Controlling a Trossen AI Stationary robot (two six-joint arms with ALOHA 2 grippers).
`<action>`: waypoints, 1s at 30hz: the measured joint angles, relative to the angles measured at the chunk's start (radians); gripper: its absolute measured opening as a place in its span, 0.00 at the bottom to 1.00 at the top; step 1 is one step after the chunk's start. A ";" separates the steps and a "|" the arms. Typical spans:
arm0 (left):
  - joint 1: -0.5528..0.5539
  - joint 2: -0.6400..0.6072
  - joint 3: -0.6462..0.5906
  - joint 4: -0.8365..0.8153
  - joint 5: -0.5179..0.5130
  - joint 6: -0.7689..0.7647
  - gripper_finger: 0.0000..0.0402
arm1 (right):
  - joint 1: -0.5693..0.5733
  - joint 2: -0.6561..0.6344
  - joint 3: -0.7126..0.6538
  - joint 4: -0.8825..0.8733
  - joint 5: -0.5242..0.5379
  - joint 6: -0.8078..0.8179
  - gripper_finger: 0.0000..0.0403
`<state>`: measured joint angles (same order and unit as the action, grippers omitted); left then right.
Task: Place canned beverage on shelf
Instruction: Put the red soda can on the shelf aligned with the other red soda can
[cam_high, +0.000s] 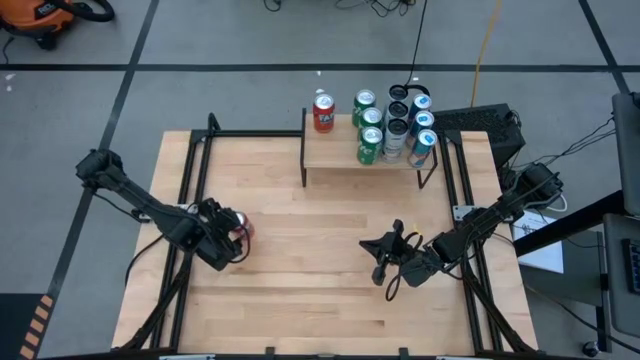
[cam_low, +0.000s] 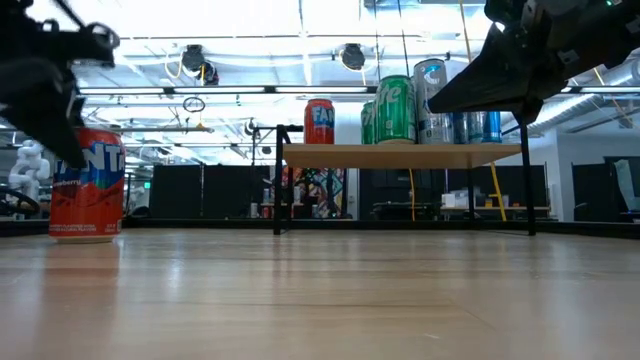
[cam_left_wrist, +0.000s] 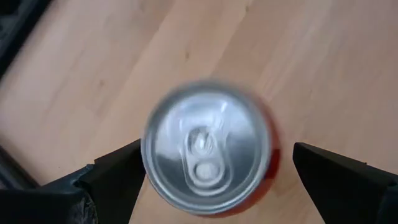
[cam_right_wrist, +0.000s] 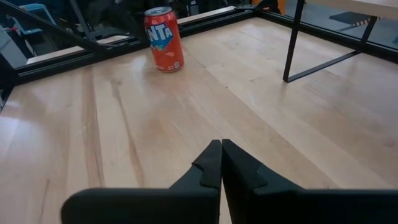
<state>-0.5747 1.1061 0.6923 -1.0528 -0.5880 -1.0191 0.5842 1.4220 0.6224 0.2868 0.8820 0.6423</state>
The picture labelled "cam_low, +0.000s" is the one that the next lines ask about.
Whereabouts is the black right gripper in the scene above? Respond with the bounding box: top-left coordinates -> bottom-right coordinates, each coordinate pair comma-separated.
428,0 -> 596,114

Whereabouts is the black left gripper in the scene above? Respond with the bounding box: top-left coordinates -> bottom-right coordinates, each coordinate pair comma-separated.
0,0 -> 121,170

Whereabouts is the white Celsius can black lid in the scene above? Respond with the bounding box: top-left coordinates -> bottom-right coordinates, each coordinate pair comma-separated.
413,58 -> 454,146

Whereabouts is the green Sprite can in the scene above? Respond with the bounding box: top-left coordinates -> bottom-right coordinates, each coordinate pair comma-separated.
374,74 -> 417,146
360,101 -> 377,146

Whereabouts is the red Fanta can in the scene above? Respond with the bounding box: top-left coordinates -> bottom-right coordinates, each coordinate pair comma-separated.
48,127 -> 126,245
303,98 -> 336,146

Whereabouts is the white humanoid robot figure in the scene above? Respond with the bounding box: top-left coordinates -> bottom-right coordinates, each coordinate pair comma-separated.
7,138 -> 52,201

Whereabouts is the black steering wheel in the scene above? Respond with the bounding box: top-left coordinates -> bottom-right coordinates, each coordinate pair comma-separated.
0,185 -> 42,220

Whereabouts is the ceiling light bar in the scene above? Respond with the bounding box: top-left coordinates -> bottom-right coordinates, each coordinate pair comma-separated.
77,84 -> 379,97

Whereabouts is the colourful mural panel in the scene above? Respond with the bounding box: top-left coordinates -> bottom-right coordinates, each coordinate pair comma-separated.
287,167 -> 347,220

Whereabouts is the black partition wall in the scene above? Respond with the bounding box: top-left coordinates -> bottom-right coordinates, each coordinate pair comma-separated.
358,165 -> 549,220
149,163 -> 274,220

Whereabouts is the wooden shelf with black frame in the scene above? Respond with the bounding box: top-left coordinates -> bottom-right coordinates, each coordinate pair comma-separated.
272,117 -> 537,237

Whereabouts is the black aluminium table frame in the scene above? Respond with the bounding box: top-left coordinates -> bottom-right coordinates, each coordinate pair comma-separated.
0,217 -> 640,239

